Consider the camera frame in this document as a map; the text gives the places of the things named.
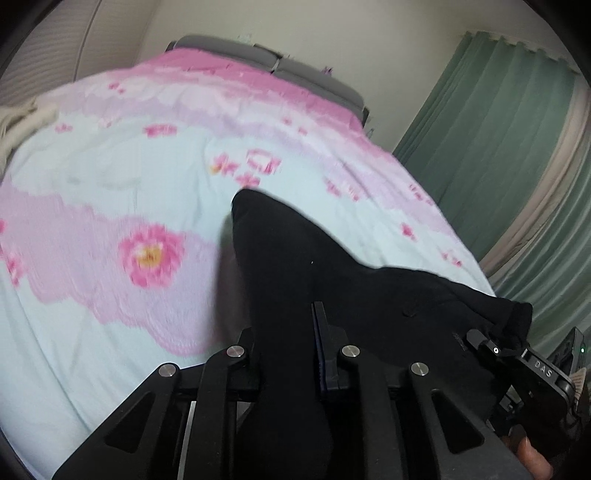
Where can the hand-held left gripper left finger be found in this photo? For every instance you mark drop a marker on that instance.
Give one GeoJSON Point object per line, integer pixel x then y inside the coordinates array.
{"type": "Point", "coordinates": [228, 374]}

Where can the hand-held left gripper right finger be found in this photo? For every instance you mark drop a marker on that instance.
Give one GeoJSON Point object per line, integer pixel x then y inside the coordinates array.
{"type": "Point", "coordinates": [319, 350]}

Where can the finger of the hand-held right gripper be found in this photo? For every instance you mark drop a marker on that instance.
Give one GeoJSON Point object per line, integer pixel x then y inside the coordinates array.
{"type": "Point", "coordinates": [491, 346]}

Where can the black pants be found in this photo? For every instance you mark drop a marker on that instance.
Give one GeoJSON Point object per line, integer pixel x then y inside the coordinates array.
{"type": "Point", "coordinates": [323, 258]}

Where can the person's right hand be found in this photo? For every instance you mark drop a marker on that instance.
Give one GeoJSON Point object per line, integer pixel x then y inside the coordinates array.
{"type": "Point", "coordinates": [531, 457]}

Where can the beige curtain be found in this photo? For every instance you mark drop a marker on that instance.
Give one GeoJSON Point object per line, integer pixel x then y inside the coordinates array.
{"type": "Point", "coordinates": [549, 194]}

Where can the pink floral blanket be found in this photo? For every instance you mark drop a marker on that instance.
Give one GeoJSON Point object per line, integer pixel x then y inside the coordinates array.
{"type": "Point", "coordinates": [115, 194]}

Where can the grey padded headboard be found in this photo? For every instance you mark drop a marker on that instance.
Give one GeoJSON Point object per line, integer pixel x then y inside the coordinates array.
{"type": "Point", "coordinates": [295, 69]}

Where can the beige cloth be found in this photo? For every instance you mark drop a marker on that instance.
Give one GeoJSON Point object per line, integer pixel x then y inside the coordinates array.
{"type": "Point", "coordinates": [25, 122]}

